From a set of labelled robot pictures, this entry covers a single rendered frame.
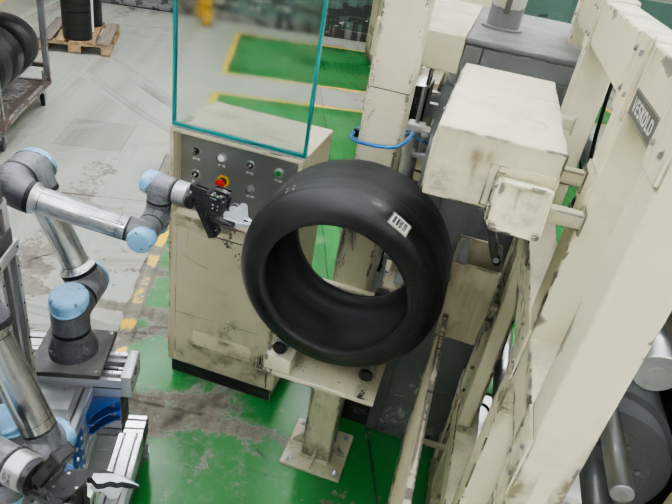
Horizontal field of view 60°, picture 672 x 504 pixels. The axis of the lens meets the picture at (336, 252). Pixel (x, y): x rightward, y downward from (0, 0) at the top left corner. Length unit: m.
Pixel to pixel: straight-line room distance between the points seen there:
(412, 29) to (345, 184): 0.49
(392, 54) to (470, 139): 0.68
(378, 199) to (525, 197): 0.52
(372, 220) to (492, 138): 0.46
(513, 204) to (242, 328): 1.80
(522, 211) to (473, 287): 0.86
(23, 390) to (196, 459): 1.36
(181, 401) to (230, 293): 0.61
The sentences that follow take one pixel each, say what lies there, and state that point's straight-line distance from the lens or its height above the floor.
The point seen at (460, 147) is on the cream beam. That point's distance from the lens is 1.15.
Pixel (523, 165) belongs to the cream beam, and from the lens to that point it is 1.15.
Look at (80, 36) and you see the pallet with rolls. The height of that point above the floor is 0.20.
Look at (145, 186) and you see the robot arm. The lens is 1.82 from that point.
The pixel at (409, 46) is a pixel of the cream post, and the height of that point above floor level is 1.79.
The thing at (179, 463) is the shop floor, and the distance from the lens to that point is 2.69.
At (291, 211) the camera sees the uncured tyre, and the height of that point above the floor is 1.40.
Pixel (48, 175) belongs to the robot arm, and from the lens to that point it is 1.95.
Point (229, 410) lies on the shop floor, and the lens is 2.88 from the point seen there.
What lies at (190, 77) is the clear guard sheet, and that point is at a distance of 2.31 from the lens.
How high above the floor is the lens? 2.12
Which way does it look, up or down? 31 degrees down
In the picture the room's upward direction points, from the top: 10 degrees clockwise
